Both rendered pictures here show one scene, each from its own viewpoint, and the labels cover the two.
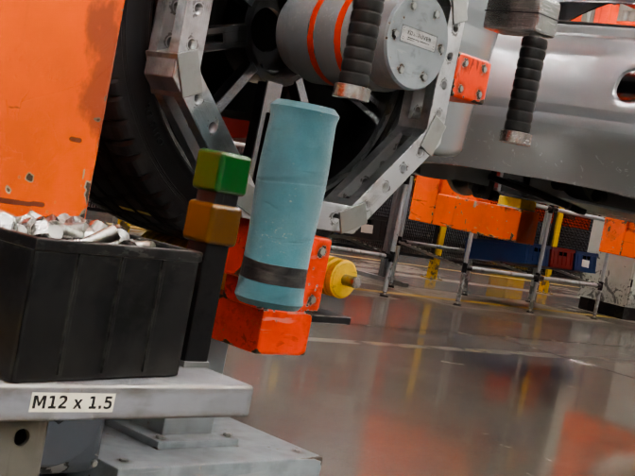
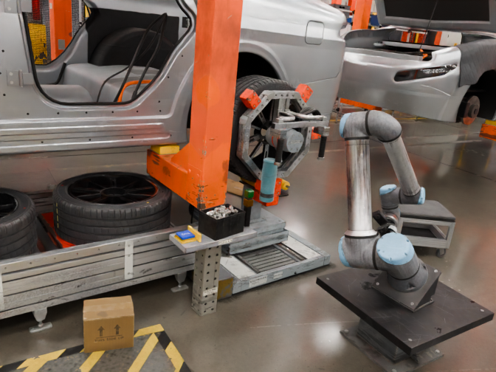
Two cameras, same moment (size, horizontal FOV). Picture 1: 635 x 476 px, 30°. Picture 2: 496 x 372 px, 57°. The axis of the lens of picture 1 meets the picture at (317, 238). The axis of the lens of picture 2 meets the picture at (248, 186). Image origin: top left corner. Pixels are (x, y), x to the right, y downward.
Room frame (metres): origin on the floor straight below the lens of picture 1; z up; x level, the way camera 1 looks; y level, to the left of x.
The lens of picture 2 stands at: (-1.07, -0.21, 1.45)
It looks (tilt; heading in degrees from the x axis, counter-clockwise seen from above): 19 degrees down; 8
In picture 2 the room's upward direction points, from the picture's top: 6 degrees clockwise
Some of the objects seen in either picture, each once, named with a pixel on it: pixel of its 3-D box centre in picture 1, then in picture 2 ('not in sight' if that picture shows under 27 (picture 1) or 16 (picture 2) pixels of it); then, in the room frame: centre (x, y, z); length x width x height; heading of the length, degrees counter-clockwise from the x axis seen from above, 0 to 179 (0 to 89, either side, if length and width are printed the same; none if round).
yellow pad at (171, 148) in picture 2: not in sight; (164, 147); (1.55, 0.72, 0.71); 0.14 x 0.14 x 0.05; 47
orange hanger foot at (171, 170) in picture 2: not in sight; (178, 156); (1.43, 0.59, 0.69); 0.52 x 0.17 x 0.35; 47
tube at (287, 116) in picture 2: not in sight; (280, 110); (1.52, 0.03, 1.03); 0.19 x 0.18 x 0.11; 47
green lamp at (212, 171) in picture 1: (221, 172); (249, 193); (1.15, 0.10, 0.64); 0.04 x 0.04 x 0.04; 47
